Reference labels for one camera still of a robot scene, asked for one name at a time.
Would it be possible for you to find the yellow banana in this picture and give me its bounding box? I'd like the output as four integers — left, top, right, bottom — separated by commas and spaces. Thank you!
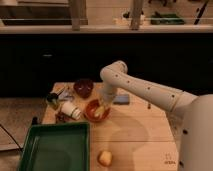
94, 106, 105, 118

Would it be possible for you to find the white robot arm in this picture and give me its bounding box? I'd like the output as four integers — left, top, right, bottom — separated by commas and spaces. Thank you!
100, 61, 213, 171

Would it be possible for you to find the dark maroon bowl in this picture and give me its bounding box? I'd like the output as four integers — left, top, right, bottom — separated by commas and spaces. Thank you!
73, 79, 94, 99

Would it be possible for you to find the red orange bowl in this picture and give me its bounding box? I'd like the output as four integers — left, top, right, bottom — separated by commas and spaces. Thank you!
84, 99, 110, 122

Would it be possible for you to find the blue sponge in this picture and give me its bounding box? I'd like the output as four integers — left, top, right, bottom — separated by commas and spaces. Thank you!
113, 94, 130, 105

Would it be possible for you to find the grey foil packet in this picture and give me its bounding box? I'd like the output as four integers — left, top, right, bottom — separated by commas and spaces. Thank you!
58, 90, 74, 101

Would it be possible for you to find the white paper cup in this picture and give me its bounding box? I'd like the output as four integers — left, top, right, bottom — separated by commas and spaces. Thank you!
61, 101, 81, 120

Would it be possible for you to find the brown small object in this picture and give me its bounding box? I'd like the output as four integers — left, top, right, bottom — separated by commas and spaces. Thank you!
55, 112, 71, 123

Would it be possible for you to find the green plastic tray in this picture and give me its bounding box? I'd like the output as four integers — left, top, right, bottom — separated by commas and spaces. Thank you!
17, 122, 90, 171

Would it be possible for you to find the green object on shelf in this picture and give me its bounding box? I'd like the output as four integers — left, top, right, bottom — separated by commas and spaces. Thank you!
151, 11, 185, 25

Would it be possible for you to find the black cable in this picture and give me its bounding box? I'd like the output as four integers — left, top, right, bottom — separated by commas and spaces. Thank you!
0, 123, 24, 154

